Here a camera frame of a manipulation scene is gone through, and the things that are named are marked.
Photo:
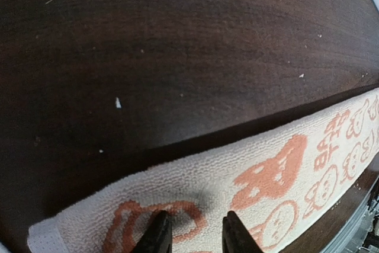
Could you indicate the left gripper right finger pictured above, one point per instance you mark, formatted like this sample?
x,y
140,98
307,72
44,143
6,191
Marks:
x,y
235,236

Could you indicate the front aluminium rail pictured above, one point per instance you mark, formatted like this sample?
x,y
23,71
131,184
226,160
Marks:
x,y
352,236

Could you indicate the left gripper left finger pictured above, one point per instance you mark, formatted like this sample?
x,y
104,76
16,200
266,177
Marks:
x,y
158,236

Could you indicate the orange bunny pattern towel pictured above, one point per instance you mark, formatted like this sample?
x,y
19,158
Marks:
x,y
279,183

